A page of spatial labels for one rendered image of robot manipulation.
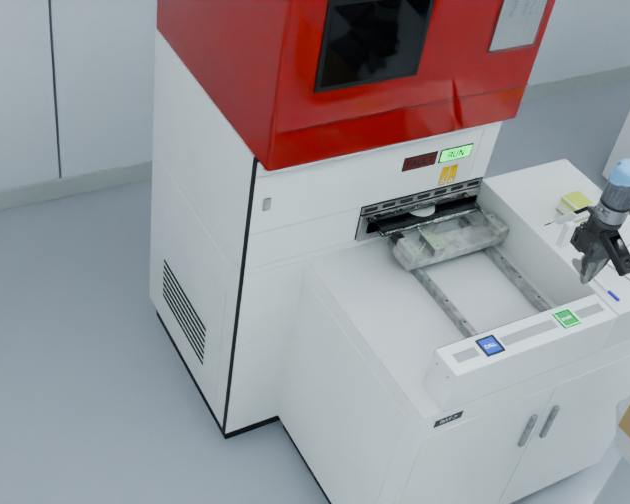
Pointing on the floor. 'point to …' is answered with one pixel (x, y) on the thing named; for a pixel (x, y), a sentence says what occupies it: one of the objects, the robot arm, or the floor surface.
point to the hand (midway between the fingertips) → (586, 281)
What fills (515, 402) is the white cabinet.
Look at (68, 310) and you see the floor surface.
